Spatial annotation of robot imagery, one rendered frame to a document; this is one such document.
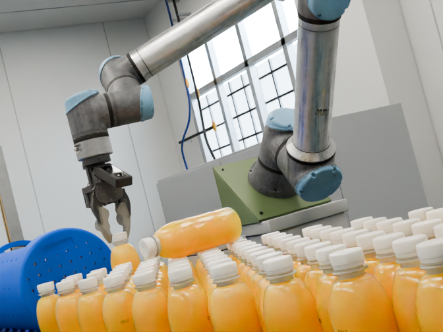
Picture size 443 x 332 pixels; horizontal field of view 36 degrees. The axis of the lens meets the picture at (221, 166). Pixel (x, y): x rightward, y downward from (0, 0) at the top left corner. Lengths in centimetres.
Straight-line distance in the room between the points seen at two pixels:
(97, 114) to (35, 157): 551
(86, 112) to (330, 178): 79
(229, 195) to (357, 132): 119
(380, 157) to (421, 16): 131
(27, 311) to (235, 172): 89
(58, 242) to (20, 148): 532
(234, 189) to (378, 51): 224
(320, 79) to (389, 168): 161
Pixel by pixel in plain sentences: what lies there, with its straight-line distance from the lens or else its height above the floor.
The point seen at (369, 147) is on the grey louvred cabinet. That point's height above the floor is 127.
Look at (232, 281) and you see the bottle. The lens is 100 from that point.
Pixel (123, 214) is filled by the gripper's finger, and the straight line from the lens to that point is 172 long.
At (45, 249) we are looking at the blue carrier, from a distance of 190.
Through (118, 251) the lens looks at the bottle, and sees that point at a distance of 169.
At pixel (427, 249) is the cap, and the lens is 70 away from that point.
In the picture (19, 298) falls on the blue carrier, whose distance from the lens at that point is 189.
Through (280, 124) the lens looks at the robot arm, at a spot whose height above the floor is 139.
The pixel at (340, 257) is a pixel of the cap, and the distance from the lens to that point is 79.
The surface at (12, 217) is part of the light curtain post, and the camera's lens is 335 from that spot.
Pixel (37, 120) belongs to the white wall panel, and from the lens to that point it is 729.
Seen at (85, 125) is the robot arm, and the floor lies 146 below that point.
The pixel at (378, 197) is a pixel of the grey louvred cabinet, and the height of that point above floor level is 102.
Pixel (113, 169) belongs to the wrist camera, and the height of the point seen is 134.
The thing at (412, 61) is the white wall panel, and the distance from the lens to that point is 452.
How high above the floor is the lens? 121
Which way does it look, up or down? 3 degrees up
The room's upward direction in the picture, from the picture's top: 14 degrees counter-clockwise
